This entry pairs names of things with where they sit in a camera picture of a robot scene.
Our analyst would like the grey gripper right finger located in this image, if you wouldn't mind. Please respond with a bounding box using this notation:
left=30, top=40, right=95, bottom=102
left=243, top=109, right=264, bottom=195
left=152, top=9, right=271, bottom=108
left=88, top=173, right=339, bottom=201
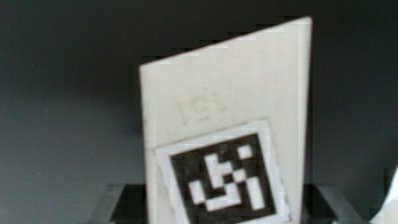
left=309, top=185, right=367, bottom=224

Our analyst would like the white stool leg back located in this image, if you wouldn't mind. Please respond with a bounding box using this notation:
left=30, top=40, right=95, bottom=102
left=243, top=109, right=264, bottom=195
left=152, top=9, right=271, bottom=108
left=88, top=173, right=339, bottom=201
left=369, top=167, right=398, bottom=224

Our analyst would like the white stool leg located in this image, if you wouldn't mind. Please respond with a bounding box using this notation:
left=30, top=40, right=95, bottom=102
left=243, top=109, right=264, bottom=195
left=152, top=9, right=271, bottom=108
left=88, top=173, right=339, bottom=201
left=140, top=18, right=312, bottom=224
left=369, top=167, right=398, bottom=224

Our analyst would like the white stool leg front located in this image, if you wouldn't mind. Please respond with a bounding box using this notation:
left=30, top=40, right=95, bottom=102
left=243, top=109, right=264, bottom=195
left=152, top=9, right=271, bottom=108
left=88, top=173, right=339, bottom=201
left=140, top=18, right=312, bottom=224

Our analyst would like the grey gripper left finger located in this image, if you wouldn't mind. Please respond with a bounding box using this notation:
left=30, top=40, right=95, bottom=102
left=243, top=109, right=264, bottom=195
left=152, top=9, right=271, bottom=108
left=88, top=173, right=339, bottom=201
left=87, top=184, right=124, bottom=224

